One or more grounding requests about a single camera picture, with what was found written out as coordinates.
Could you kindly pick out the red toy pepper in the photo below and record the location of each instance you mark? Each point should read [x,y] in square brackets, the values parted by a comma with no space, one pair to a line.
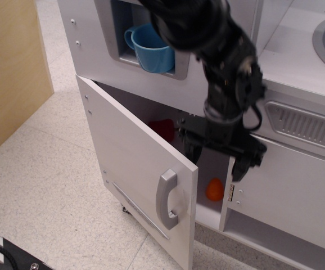
[164,128]

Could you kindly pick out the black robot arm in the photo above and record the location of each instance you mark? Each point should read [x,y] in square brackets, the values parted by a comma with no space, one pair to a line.
[235,81]

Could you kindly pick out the orange toy fruit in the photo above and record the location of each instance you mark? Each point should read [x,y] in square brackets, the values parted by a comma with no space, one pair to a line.
[215,190]

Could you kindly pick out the white toy kitchen counter unit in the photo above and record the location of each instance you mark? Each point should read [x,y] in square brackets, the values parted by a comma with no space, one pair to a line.
[279,207]

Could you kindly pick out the light wooden board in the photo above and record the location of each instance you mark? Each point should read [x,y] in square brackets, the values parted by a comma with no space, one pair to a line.
[25,81]

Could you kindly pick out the blue plastic cup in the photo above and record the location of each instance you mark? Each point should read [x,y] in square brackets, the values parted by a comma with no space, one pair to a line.
[152,53]

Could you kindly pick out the white toy fridge cabinet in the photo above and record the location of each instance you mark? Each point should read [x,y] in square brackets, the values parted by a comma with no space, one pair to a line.
[95,32]

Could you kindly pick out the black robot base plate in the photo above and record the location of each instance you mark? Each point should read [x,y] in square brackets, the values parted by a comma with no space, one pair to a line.
[17,258]

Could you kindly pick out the white fridge door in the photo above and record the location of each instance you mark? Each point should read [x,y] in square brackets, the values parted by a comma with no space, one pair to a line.
[133,156]

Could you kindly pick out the silver door emblem trim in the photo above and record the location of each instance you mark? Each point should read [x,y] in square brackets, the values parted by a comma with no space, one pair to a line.
[147,219]

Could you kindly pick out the lower brass hinge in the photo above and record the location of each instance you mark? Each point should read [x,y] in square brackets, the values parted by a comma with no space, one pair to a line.
[231,192]

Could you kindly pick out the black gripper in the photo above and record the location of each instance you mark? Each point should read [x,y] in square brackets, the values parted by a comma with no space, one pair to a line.
[234,140]

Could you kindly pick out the silver door handle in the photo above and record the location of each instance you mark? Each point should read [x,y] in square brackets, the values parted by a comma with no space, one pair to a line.
[167,182]

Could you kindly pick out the grey vent panel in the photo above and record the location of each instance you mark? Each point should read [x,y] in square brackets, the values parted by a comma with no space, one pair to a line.
[297,123]

